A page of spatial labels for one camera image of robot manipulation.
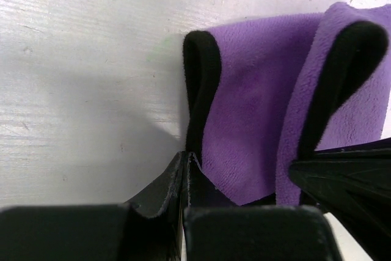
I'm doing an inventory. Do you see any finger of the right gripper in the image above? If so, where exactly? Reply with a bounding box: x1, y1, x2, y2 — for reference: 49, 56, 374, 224
288, 138, 390, 182
293, 169, 390, 260

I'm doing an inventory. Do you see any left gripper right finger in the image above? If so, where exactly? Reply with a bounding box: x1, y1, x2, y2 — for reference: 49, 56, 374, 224
183, 152, 342, 260

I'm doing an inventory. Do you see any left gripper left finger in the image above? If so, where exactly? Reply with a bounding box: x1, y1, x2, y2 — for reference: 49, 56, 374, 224
1, 152, 187, 260

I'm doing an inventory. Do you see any dark grey towel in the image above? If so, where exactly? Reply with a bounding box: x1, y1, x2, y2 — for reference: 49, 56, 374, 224
183, 2, 390, 205

